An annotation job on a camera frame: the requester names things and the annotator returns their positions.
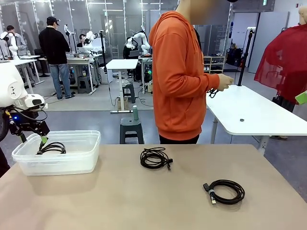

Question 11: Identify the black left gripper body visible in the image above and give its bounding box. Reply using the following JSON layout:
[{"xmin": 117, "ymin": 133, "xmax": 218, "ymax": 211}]
[{"xmin": 8, "ymin": 109, "xmax": 40, "ymax": 132}]

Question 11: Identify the black power cable coil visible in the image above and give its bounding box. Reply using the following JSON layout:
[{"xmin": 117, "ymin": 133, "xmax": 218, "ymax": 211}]
[{"xmin": 35, "ymin": 141, "xmax": 67, "ymax": 155}]

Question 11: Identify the thin black cable coil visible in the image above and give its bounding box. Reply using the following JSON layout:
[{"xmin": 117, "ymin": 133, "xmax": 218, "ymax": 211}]
[{"xmin": 140, "ymin": 147, "xmax": 173, "ymax": 171}]

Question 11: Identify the black USB cable coil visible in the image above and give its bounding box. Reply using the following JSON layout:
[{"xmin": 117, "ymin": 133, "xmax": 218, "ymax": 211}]
[{"xmin": 202, "ymin": 179, "xmax": 246, "ymax": 206}]

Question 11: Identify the orange sleeved right forearm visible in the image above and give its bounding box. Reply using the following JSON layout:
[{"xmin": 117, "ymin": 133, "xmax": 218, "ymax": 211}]
[{"xmin": 177, "ymin": 71, "xmax": 220, "ymax": 93}]

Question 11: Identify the person's right hand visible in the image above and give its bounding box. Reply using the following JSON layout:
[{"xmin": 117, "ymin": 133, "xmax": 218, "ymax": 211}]
[{"xmin": 217, "ymin": 73, "xmax": 231, "ymax": 92}]

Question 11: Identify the clear plastic storage bin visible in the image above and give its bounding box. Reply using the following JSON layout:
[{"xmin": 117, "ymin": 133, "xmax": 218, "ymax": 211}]
[{"xmin": 11, "ymin": 130, "xmax": 101, "ymax": 177}]

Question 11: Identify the large white desk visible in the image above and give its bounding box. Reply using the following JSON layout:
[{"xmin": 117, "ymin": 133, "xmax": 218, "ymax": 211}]
[{"xmin": 205, "ymin": 84, "xmax": 307, "ymax": 156}]

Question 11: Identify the white desk with metal legs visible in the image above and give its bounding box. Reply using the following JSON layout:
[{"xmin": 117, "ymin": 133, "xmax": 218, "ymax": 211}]
[{"xmin": 0, "ymin": 55, "xmax": 45, "ymax": 96}]

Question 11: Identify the dark grey step stool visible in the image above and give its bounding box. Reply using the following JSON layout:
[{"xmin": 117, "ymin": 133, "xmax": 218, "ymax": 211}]
[
  {"xmin": 122, "ymin": 82, "xmax": 136, "ymax": 104},
  {"xmin": 77, "ymin": 76, "xmax": 93, "ymax": 94}
]

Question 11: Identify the black tripod stand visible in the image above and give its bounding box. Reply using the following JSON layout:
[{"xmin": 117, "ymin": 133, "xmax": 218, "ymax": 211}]
[{"xmin": 236, "ymin": 27, "xmax": 255, "ymax": 87}]

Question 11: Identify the person in grey hoodie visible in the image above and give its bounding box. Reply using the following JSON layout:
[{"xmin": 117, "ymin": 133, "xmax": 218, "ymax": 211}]
[{"xmin": 6, "ymin": 25, "xmax": 27, "ymax": 58}]

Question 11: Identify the man in black sweater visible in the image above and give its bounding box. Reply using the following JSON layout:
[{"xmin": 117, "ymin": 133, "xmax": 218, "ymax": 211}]
[{"xmin": 38, "ymin": 16, "xmax": 76, "ymax": 100}]

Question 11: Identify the black equipment bag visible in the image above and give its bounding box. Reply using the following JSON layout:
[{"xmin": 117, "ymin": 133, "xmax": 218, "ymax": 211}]
[{"xmin": 226, "ymin": 47, "xmax": 243, "ymax": 68}]

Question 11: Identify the cluttered grey workbench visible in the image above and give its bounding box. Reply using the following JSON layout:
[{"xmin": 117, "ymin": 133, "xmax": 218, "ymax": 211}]
[{"xmin": 66, "ymin": 53, "xmax": 104, "ymax": 95}]

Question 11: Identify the beige mannequin head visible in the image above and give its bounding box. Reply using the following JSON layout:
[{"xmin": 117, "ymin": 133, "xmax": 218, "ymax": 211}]
[{"xmin": 298, "ymin": 6, "xmax": 307, "ymax": 26}]

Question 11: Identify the white shoe rack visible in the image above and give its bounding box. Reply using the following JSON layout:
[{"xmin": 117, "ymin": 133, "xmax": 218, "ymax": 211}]
[{"xmin": 203, "ymin": 55, "xmax": 226, "ymax": 74}]

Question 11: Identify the seated person with glasses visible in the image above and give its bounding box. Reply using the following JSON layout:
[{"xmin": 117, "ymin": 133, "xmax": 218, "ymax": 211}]
[{"xmin": 76, "ymin": 34, "xmax": 89, "ymax": 48}]

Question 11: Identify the small white table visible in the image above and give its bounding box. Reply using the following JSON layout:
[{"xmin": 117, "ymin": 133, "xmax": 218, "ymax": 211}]
[{"xmin": 106, "ymin": 58, "xmax": 139, "ymax": 114}]

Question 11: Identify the person in orange hoodie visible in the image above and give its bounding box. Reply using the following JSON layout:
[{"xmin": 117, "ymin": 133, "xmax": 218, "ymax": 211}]
[{"xmin": 148, "ymin": 0, "xmax": 220, "ymax": 145}]

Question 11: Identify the black braided left arm hose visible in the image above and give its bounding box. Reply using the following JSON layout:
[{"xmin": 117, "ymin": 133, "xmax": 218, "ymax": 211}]
[{"xmin": 0, "ymin": 107, "xmax": 10, "ymax": 142}]

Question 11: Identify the dark pedestal edge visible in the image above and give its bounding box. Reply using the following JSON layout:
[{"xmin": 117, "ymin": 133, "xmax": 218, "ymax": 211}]
[{"xmin": 0, "ymin": 146, "xmax": 11, "ymax": 178}]

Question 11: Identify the wall mounted dark monitor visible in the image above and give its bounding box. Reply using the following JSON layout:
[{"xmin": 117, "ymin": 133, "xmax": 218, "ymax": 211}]
[{"xmin": 232, "ymin": 0, "xmax": 275, "ymax": 12}]

